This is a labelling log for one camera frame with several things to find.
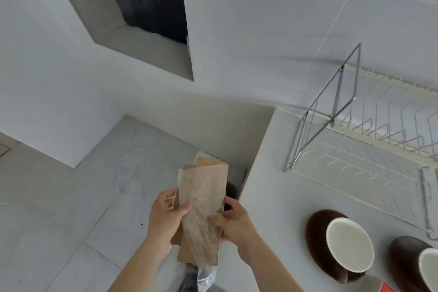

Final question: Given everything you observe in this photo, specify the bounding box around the person's right forearm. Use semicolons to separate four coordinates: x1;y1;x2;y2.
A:
236;234;306;292

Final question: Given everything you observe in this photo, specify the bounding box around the red and white utensil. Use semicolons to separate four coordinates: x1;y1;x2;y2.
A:
356;274;408;292

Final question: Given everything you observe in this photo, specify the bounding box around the brown bowl, white inside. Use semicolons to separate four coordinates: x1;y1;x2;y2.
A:
388;235;438;292
305;209;375;285

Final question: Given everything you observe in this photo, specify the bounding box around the person's right hand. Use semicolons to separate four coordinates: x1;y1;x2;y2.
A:
209;196;265;252

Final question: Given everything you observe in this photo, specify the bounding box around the clear plastic bag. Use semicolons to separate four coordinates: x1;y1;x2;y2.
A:
196;264;219;292

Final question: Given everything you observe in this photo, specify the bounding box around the person's left hand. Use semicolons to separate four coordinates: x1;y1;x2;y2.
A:
147;188;192;248

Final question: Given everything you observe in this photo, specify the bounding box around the person's left forearm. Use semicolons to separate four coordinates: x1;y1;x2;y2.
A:
108;234;172;292

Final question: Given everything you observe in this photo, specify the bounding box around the metal wire dish rack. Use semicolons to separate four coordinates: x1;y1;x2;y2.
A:
284;43;438;242

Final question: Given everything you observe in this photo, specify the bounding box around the brown paper bag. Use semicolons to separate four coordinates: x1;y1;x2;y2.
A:
171;157;229;267

